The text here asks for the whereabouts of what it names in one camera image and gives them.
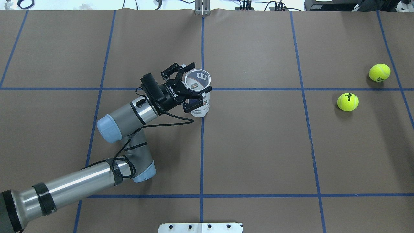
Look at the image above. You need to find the white tennis ball can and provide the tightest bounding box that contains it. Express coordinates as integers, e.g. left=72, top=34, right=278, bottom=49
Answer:
left=184, top=64, right=212, bottom=118

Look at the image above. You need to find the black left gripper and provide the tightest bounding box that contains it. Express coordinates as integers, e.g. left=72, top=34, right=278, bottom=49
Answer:
left=158, top=62, right=212, bottom=114

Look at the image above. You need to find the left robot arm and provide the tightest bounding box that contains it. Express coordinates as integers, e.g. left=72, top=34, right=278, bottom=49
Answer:
left=1, top=59, right=207, bottom=232

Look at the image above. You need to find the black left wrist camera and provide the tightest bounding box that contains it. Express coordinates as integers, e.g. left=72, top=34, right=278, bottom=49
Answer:
left=140, top=73, right=166, bottom=108

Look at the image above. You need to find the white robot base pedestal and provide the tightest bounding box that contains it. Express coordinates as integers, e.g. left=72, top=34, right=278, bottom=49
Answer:
left=158, top=222, right=244, bottom=233

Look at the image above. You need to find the yellow tennis ball number three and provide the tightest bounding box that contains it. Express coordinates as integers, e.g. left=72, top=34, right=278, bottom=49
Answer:
left=337, top=93, right=359, bottom=112

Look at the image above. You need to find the aluminium frame post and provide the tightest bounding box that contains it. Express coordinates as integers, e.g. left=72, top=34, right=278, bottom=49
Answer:
left=195, top=0, right=211, bottom=16

